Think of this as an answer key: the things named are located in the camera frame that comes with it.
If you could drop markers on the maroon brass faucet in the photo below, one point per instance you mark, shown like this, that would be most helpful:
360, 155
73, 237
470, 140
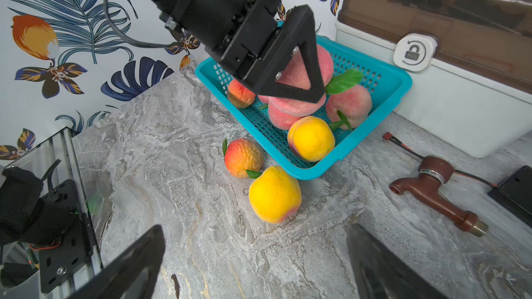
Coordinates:
433, 172

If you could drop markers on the white brown storage box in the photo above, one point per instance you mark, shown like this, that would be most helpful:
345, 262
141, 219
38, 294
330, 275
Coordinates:
470, 62

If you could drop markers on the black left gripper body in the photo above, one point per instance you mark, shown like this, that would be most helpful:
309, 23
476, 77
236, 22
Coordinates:
242, 35

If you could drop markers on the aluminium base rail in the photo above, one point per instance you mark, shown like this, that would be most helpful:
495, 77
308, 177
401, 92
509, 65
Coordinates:
53, 252

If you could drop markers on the pink peach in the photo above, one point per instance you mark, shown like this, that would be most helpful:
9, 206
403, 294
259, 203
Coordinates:
355, 104
279, 119
295, 75

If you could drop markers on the teal plastic basket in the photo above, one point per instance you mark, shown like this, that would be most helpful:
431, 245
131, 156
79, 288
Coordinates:
387, 85

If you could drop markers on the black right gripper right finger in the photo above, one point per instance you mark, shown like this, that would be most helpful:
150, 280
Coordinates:
379, 273

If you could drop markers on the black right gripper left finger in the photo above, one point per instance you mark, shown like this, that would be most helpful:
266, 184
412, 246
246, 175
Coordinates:
131, 275

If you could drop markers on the small red orange peach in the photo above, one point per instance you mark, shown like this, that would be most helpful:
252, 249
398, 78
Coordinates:
242, 155

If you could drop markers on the orange yellow peach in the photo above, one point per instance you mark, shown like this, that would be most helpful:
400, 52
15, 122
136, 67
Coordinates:
239, 95

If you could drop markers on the yellow peach front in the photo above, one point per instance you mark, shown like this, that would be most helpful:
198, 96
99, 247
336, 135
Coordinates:
311, 139

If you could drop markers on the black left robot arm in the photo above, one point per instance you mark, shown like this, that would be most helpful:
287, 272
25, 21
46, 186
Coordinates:
298, 33

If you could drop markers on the black battery box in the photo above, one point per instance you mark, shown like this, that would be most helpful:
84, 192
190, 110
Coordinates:
514, 194

